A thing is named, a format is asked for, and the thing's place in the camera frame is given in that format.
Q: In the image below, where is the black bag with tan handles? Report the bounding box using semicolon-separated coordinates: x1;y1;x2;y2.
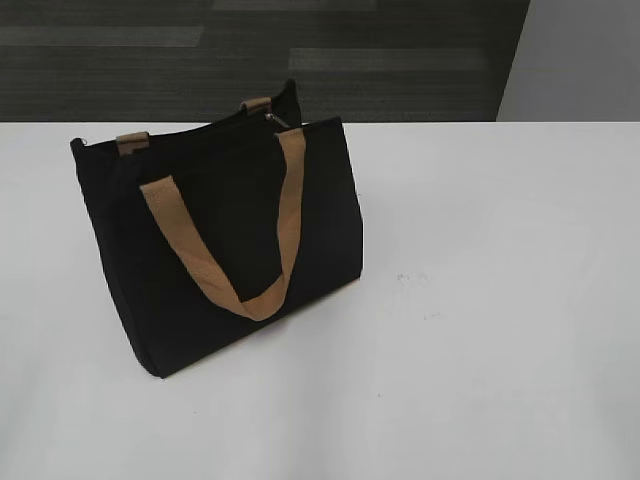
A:
70;80;363;378

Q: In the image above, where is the metal zipper pull with ring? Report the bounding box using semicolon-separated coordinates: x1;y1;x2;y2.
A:
264;113;291;131

